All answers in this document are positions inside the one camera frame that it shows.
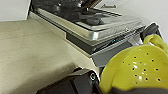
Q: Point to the steel dishwasher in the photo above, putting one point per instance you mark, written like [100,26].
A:
[83,20]

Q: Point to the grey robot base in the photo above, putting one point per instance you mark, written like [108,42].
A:
[73,85]

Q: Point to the yellow bowl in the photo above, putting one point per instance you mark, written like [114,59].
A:
[140,66]

